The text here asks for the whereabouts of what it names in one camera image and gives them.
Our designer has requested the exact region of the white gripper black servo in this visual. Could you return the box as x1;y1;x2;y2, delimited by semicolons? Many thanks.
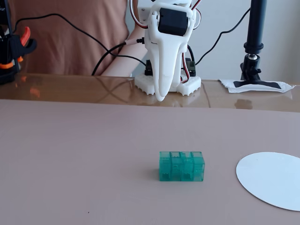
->
144;2;195;102

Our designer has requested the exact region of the teal lego brick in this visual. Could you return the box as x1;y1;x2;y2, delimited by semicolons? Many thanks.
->
159;151;205;182

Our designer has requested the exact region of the person forearm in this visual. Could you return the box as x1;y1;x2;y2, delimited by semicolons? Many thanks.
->
101;23;150;77

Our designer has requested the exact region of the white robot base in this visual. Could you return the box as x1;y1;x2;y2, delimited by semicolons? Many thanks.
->
134;58;202;97

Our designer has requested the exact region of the white paper circle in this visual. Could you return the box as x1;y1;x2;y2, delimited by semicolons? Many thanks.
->
235;151;300;211

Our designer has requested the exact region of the person torso brown shirt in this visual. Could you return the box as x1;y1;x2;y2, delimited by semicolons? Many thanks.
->
9;0;131;76

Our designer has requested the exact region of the pink mat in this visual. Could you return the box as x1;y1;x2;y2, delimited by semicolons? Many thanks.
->
0;99;300;225

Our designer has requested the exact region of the black orange spring clamp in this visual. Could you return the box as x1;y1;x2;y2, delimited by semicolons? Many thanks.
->
0;26;38;85

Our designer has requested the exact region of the red white black servo cable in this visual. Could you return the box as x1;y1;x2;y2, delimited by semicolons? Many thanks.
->
190;0;202;30
180;44;196;84
129;0;149;30

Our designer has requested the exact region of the black cable with pink plug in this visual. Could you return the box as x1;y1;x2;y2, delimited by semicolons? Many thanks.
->
91;37;144;76

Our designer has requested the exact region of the black camera stand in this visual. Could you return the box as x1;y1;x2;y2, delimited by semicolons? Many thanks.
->
233;0;284;90

